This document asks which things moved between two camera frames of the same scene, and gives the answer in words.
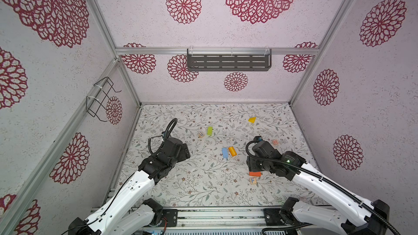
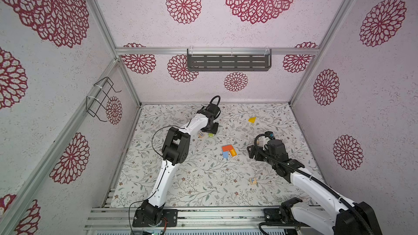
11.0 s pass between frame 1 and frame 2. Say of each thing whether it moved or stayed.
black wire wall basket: stayed
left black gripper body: moved
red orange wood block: moved
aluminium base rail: stayed
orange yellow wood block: stayed
